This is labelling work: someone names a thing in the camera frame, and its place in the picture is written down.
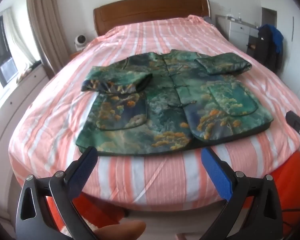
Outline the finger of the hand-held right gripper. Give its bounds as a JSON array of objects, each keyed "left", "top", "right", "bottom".
[{"left": 285, "top": 110, "right": 300, "bottom": 137}]

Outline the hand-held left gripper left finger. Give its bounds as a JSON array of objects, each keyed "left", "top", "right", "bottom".
[{"left": 15, "top": 146, "right": 98, "bottom": 240}]

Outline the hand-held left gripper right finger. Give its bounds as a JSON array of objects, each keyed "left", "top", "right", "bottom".
[{"left": 201, "top": 148, "right": 283, "bottom": 240}]

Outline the green printed padded jacket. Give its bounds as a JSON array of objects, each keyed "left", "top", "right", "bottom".
[{"left": 76, "top": 49, "right": 274, "bottom": 157}]

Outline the person's left hand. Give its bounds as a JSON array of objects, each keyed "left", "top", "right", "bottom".
[{"left": 94, "top": 220, "right": 147, "bottom": 240}]

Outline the orange bed base cover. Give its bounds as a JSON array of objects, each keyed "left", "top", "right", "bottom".
[{"left": 46, "top": 154, "right": 300, "bottom": 238}]

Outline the dark hanging jacket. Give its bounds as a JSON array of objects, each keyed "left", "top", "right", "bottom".
[{"left": 255, "top": 25, "right": 283, "bottom": 75}]

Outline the blue cloth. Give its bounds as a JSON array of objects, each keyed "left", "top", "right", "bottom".
[{"left": 261, "top": 24, "right": 284, "bottom": 55}]

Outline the wooden nightstand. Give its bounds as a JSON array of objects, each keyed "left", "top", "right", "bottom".
[{"left": 69, "top": 50, "right": 85, "bottom": 61}]

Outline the white cabinet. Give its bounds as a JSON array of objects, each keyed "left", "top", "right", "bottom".
[{"left": 215, "top": 14, "right": 262, "bottom": 46}]

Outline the bed with pink striped sheet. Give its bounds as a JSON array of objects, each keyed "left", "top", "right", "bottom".
[{"left": 9, "top": 15, "right": 300, "bottom": 212}]

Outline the white sheer curtain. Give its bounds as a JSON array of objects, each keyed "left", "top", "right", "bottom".
[{"left": 2, "top": 7, "right": 42, "bottom": 65}]

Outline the dark framed window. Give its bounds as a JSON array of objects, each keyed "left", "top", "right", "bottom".
[{"left": 0, "top": 16, "right": 19, "bottom": 88}]

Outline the beige curtain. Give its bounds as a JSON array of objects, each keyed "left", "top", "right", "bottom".
[{"left": 26, "top": 0, "right": 72, "bottom": 79}]

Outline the wooden headboard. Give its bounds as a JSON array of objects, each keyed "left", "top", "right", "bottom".
[{"left": 93, "top": 0, "right": 212, "bottom": 37}]

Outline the white round camera device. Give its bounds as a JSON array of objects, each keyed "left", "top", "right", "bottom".
[{"left": 74, "top": 34, "right": 87, "bottom": 52}]

